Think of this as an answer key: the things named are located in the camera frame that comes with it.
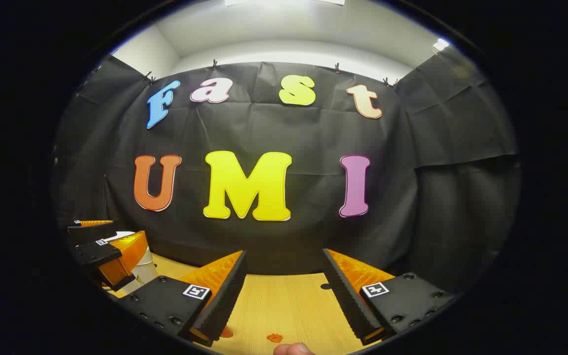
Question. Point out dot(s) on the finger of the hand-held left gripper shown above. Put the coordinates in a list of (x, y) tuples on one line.
[(87, 232), (99, 252)]

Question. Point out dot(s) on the orange paper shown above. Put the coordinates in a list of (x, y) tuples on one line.
[(274, 338)]

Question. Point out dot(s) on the white desktop garbage bin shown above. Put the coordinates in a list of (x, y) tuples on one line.
[(147, 268)]

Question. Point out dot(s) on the black backdrop cloth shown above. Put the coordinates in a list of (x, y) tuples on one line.
[(274, 133)]

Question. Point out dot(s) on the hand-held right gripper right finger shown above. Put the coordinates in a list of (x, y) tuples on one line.
[(350, 301)]

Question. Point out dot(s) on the wooden desktop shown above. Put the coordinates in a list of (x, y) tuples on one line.
[(284, 305)]

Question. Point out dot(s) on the ceiling light panel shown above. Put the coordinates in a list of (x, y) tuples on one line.
[(284, 2)]

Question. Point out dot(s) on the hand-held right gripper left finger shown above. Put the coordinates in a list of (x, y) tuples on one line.
[(227, 296)]

